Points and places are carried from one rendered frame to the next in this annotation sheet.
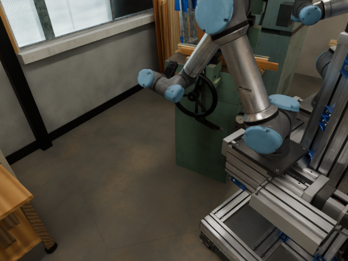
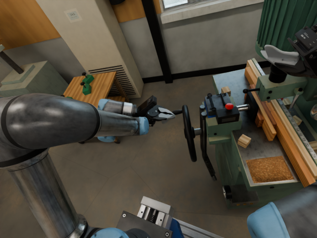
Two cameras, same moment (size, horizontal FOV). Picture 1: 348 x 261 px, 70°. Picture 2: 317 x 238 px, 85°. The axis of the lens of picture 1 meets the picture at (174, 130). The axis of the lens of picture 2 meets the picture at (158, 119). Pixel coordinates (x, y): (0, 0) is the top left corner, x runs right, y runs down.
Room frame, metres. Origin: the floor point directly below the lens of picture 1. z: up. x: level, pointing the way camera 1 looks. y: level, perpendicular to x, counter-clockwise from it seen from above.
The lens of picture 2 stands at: (1.03, -0.55, 1.57)
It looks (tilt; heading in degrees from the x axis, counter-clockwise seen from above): 50 degrees down; 77
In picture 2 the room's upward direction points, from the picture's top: 23 degrees counter-clockwise
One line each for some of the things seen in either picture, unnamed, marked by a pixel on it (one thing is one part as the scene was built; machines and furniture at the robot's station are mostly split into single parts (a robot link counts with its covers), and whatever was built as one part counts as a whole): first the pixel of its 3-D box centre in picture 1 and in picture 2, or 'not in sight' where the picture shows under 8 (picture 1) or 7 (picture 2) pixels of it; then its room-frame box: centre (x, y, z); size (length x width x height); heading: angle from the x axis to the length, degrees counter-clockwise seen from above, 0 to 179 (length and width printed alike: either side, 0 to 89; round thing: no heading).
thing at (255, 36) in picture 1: (251, 35); not in sight; (1.62, -0.51, 1.02); 0.09 x 0.07 x 0.12; 60
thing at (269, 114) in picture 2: not in sight; (261, 106); (1.53, -0.27, 0.92); 0.23 x 0.02 x 0.04; 60
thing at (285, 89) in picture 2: not in sight; (279, 87); (1.56, -0.29, 1.03); 0.14 x 0.07 x 0.09; 150
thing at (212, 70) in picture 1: (206, 68); (220, 116); (1.37, -0.19, 0.91); 0.15 x 0.14 x 0.09; 60
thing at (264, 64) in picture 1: (226, 58); (272, 117); (1.51, -0.33, 0.92); 0.62 x 0.02 x 0.04; 60
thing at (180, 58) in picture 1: (211, 70); (239, 119); (1.44, -0.24, 0.87); 0.61 x 0.30 x 0.06; 60
